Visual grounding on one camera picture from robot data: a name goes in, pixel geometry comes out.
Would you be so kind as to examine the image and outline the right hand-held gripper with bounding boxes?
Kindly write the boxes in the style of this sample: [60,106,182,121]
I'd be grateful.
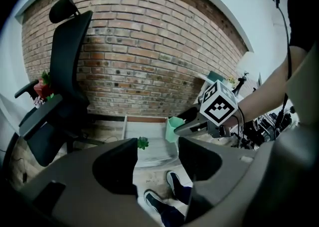
[173,79,239,139]

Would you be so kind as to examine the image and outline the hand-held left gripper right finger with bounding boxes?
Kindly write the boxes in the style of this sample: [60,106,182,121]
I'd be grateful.
[178,136,260,225]

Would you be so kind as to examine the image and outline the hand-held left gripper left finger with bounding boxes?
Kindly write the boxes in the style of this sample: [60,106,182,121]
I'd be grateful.
[19,137,160,227]

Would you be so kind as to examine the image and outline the green cup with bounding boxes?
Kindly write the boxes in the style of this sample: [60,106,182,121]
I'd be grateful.
[164,116,186,144]

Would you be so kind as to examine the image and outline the small green plant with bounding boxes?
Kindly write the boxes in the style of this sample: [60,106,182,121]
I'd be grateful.
[137,136,150,151]

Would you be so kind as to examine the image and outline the person's right forearm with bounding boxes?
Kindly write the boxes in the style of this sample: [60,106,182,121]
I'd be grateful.
[219,45,308,133]

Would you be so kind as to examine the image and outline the grey nightstand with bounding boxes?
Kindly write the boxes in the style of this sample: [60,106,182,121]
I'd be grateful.
[123,115,180,169]

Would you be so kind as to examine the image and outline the white table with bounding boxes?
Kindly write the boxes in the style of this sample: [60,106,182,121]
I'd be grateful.
[196,71,215,83]

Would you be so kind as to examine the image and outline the person's dark trousers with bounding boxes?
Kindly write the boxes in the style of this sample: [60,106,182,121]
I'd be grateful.
[160,185,193,227]

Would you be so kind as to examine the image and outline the person's right shoe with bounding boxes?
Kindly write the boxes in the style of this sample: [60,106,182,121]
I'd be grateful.
[165,170,184,198]

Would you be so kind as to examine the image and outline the person's shoe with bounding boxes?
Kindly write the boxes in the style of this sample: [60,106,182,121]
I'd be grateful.
[144,190,170,216]
[165,170,184,198]

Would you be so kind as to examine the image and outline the yellow flower plant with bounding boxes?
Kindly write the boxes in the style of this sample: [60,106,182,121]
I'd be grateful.
[225,75,237,88]

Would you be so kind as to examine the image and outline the person's left shoe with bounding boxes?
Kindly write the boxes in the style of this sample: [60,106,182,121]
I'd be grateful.
[144,190,170,216]

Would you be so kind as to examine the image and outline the red box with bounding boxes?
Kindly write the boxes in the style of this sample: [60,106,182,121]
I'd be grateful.
[33,78,54,100]

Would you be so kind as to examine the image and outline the black high-back office chair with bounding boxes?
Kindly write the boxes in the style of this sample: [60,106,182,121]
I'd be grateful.
[14,0,107,167]

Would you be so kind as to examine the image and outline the person's black shirt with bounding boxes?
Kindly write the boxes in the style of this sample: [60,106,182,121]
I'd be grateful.
[264,0,319,49]

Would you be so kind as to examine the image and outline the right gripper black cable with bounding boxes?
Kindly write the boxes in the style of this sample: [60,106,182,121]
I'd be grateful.
[270,0,293,127]

